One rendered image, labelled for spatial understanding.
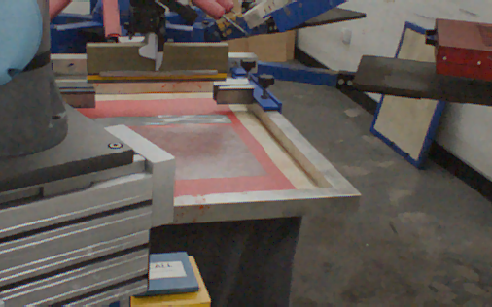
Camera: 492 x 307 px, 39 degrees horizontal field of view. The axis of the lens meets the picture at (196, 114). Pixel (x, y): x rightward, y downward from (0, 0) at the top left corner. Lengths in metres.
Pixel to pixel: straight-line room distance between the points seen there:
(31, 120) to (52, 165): 0.05
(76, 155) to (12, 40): 0.21
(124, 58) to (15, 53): 1.14
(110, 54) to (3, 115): 0.99
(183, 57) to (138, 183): 0.92
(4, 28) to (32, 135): 0.20
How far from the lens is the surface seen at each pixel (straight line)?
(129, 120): 1.70
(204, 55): 1.73
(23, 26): 0.56
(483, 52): 2.15
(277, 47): 6.17
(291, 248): 1.45
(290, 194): 1.29
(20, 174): 0.70
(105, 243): 0.84
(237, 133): 1.66
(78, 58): 1.95
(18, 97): 0.73
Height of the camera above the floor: 1.54
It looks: 19 degrees down
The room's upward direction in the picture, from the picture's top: 3 degrees clockwise
